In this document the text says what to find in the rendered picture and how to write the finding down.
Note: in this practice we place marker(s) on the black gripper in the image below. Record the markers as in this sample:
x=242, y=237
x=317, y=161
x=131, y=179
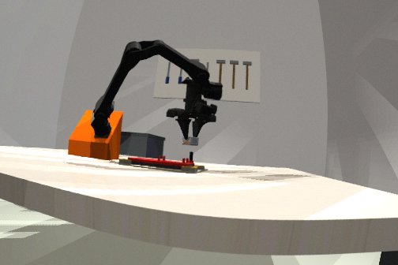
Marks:
x=184, y=115

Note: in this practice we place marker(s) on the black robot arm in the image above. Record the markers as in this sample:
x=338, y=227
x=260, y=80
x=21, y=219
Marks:
x=136, y=51

